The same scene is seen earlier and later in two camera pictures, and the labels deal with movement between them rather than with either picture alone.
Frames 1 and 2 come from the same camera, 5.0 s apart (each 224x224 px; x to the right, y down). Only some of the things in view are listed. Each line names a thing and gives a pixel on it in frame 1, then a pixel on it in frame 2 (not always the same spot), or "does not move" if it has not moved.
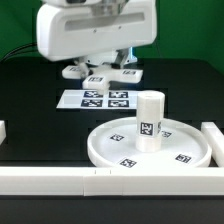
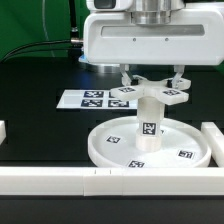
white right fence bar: (215, 138) does not move
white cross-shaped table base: (100, 77) to (143, 88)
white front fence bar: (113, 181) does not move
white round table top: (183, 144) does not move
